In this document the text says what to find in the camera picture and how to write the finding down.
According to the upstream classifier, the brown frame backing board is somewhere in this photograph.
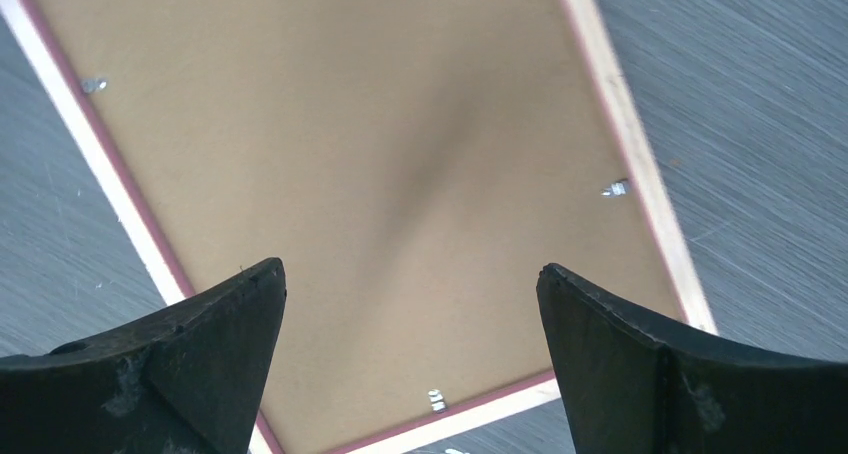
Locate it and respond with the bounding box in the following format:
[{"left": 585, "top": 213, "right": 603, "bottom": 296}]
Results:
[{"left": 19, "top": 0, "right": 687, "bottom": 454}]

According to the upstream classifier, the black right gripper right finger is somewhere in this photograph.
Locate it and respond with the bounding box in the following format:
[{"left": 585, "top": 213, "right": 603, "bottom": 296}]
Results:
[{"left": 536, "top": 264, "right": 847, "bottom": 454}]

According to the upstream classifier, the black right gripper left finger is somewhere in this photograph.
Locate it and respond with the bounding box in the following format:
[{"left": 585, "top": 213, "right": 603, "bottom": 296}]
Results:
[{"left": 1, "top": 258, "right": 286, "bottom": 453}]

